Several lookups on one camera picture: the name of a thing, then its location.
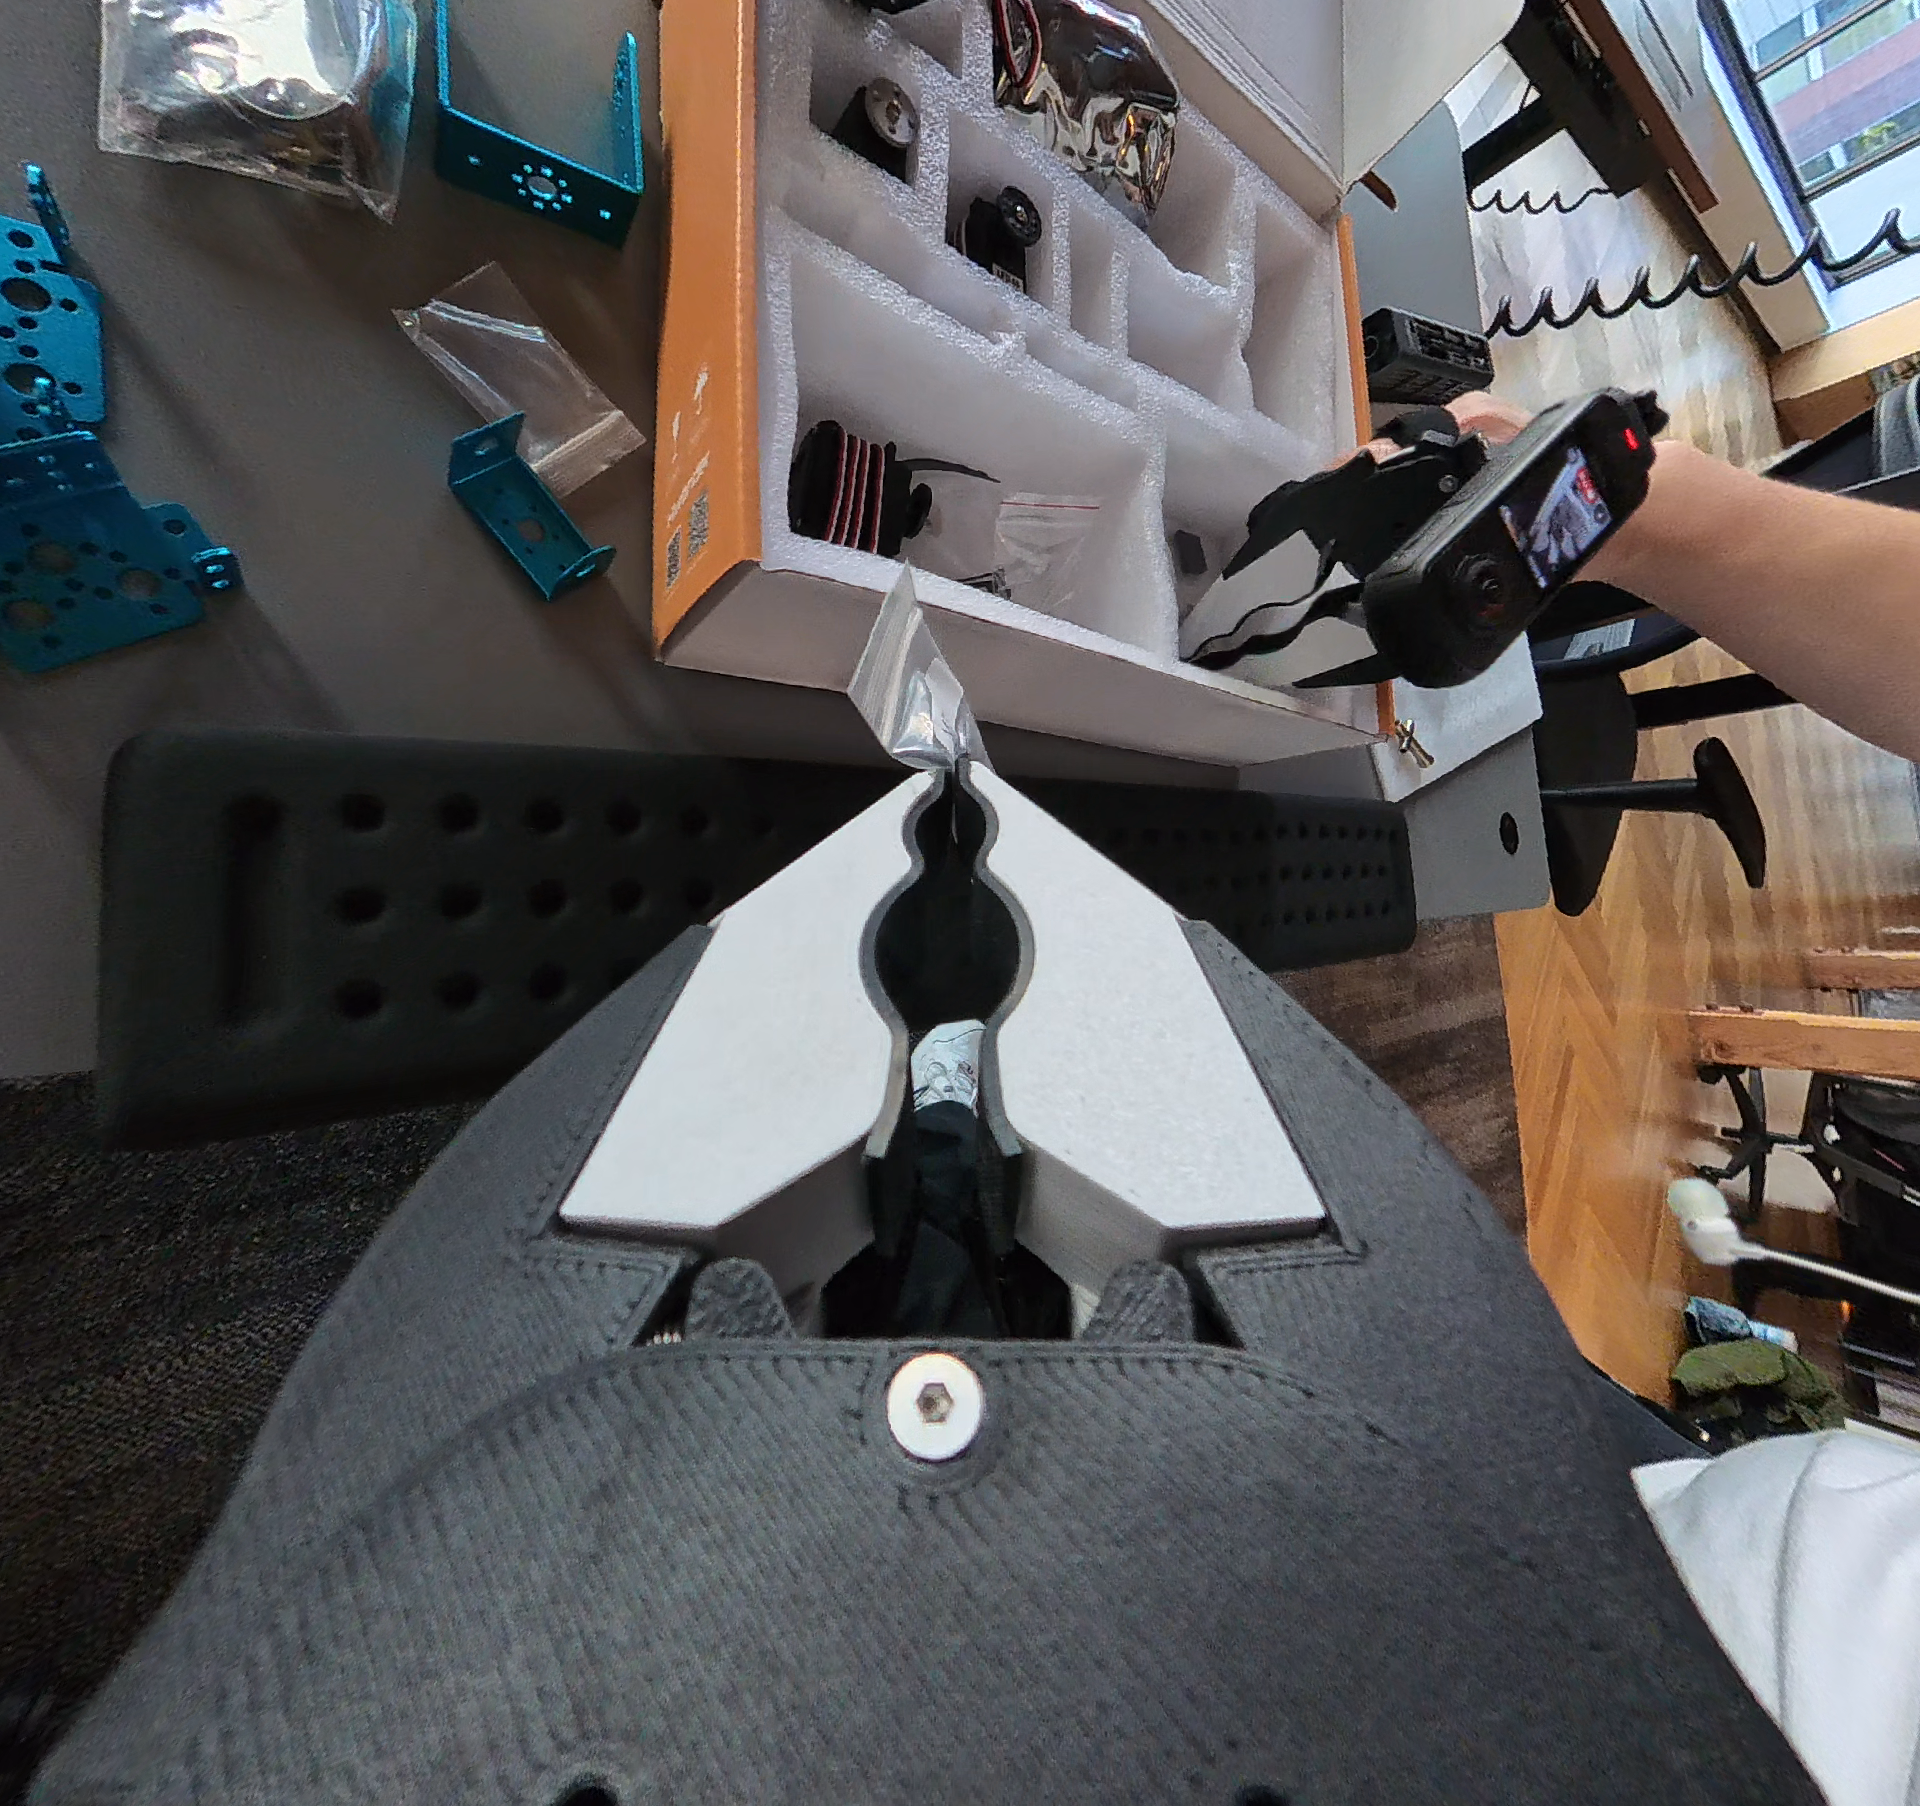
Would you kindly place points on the person's white shirt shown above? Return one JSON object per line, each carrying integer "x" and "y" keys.
{"x": 1800, "y": 1582}

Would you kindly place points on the black red-striped wheel stack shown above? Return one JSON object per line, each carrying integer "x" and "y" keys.
{"x": 840, "y": 485}

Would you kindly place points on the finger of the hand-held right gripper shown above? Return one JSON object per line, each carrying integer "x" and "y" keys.
{"x": 1350, "y": 644}
{"x": 1262, "y": 599}

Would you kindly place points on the person's right forearm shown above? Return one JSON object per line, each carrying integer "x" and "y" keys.
{"x": 1770, "y": 591}

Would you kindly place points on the green cloth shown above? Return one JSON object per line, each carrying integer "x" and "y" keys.
{"x": 1757, "y": 1387}

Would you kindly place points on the shiny foil bag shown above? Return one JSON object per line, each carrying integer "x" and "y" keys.
{"x": 1089, "y": 97}

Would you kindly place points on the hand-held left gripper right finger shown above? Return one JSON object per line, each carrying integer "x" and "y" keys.
{"x": 1154, "y": 1087}

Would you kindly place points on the clear bag of dark parts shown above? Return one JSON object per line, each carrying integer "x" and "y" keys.
{"x": 915, "y": 681}

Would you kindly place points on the large city-view window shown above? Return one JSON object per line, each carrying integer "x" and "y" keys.
{"x": 1830, "y": 21}

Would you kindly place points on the metal cross wrench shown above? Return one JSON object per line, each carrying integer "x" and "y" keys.
{"x": 1410, "y": 744}

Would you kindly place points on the black servo motor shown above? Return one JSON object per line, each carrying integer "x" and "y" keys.
{"x": 993, "y": 233}
{"x": 878, "y": 125}

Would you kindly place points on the blue U bracket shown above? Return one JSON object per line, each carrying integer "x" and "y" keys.
{"x": 540, "y": 180}

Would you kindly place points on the dark wood-edged desk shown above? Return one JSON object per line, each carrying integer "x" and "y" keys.
{"x": 1605, "y": 50}

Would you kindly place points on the blue perforated plate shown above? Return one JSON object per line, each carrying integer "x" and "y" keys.
{"x": 89, "y": 561}
{"x": 45, "y": 321}

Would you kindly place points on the person's right hand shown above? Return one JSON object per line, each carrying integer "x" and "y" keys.
{"x": 1487, "y": 417}

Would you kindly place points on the grey desk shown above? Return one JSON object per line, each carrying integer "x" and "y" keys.
{"x": 330, "y": 667}

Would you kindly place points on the black perforated tool tray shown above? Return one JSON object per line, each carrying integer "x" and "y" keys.
{"x": 674, "y": 921}

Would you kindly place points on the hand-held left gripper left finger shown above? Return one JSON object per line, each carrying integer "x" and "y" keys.
{"x": 735, "y": 1087}

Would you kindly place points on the clear bag of metal parts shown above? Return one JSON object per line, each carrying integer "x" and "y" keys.
{"x": 255, "y": 35}

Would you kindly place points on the empty red-zip clear bag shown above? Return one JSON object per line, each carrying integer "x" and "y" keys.
{"x": 519, "y": 367}

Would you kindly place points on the orange cardboard kit box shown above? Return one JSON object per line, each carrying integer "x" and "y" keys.
{"x": 705, "y": 260}

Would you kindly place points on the small red-zip bag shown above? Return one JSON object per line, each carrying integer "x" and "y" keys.
{"x": 1035, "y": 539}

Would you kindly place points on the small blue bracket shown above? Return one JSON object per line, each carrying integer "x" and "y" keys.
{"x": 519, "y": 502}

